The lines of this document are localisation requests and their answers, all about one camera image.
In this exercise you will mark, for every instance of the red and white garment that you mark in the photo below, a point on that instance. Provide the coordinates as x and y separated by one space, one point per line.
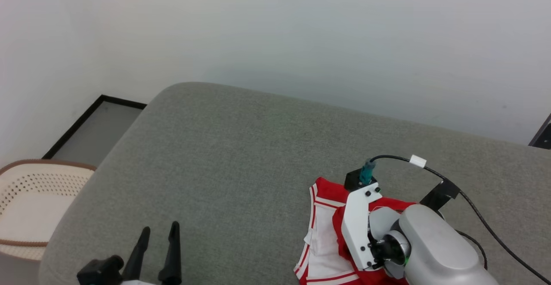
320 250

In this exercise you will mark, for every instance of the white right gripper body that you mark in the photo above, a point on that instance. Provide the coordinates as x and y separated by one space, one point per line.
355 224

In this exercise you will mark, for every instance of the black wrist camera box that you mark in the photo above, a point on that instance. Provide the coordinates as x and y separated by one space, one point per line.
101 272
354 179

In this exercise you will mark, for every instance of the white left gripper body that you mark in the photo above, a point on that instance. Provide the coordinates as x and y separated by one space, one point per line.
140 283

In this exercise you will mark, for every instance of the black baseboard strip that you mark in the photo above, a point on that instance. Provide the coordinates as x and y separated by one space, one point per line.
125 102

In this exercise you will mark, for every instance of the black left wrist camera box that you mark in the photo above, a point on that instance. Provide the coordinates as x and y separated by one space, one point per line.
101 272

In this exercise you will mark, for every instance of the dark metal wall post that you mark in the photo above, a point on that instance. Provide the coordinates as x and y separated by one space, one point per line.
543 136

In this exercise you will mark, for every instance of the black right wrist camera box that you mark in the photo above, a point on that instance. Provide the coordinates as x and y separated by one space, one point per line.
354 179

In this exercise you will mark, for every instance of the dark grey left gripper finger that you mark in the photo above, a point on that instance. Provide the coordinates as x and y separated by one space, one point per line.
173 259
138 259

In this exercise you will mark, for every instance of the cream perforated laundry basket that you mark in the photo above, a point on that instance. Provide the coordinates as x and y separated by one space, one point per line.
38 207

